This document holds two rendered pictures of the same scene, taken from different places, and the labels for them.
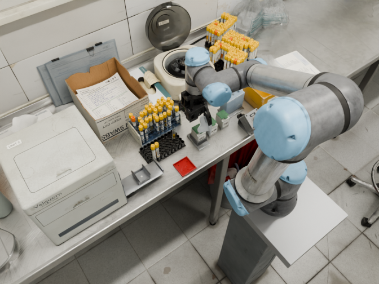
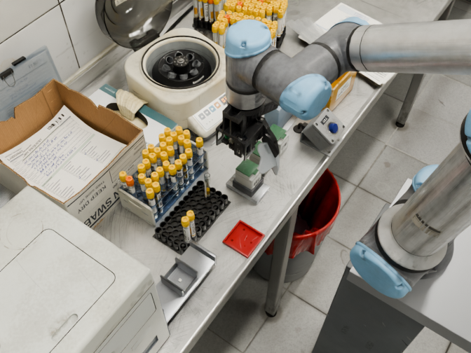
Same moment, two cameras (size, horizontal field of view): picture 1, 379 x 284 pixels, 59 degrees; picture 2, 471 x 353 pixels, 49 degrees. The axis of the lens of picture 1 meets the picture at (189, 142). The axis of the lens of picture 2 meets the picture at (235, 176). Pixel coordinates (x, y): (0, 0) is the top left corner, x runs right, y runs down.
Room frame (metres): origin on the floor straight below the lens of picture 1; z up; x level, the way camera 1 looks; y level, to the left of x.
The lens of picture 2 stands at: (0.17, 0.22, 1.89)
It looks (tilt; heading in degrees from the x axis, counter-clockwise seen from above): 54 degrees down; 341
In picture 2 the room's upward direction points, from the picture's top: 1 degrees clockwise
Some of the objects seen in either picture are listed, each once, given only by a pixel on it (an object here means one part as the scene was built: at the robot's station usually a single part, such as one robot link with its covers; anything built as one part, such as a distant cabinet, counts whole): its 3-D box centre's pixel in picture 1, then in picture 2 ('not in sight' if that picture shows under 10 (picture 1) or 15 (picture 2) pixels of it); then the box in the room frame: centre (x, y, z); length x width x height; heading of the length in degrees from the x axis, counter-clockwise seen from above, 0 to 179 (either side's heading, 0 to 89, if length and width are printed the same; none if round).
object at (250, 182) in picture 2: (198, 134); (248, 176); (0.82, -0.04, 0.92); 0.05 x 0.04 x 0.06; 36
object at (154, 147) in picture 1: (161, 141); (190, 205); (0.78, 0.11, 0.93); 0.17 x 0.09 x 0.11; 128
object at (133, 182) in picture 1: (136, 178); (172, 287); (0.61, 0.20, 0.92); 0.21 x 0.07 x 0.05; 127
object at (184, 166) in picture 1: (184, 166); (243, 238); (0.70, 0.02, 0.88); 0.07 x 0.07 x 0.01; 37
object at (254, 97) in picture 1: (263, 91); (322, 78); (1.07, -0.33, 0.93); 0.13 x 0.13 x 0.10; 34
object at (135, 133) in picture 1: (155, 123); (165, 177); (0.89, 0.15, 0.91); 0.20 x 0.10 x 0.07; 127
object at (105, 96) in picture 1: (109, 98); (66, 156); (0.99, 0.35, 0.95); 0.29 x 0.25 x 0.15; 37
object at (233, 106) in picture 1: (232, 102); (280, 108); (1.00, -0.18, 0.92); 0.10 x 0.07 x 0.10; 129
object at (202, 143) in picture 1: (198, 138); (247, 183); (0.82, -0.04, 0.89); 0.09 x 0.05 x 0.04; 36
